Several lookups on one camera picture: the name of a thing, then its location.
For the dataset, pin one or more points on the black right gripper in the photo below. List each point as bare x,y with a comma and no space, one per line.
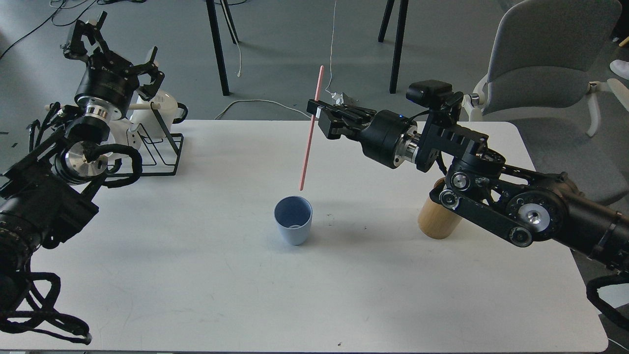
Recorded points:
382,134

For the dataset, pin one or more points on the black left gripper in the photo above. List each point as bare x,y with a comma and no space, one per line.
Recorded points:
108,76

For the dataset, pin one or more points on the blue plastic cup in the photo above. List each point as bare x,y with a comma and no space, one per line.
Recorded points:
293,216

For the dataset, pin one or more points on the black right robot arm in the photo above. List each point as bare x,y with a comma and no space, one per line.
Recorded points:
520,206

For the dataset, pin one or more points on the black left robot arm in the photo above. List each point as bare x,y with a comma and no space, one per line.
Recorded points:
48,197

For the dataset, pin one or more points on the white power plug adapter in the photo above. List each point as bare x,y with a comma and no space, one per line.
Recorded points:
341,100

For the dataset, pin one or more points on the white mug lying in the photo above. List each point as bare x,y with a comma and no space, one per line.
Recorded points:
124,132

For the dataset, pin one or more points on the black table legs right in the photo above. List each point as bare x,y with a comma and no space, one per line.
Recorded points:
399,37

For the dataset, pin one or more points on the black table legs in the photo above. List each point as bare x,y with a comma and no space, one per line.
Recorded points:
399,37
217,40

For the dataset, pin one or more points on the black table legs left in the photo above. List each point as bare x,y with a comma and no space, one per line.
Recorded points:
217,40

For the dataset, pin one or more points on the bamboo cylinder holder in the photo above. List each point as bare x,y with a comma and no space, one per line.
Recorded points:
436,221

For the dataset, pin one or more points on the grey office chair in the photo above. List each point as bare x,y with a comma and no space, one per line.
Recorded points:
541,55

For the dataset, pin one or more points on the black wire dish rack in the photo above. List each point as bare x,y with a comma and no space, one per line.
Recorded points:
160,149

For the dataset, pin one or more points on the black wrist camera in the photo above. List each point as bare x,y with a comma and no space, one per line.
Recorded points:
433,94

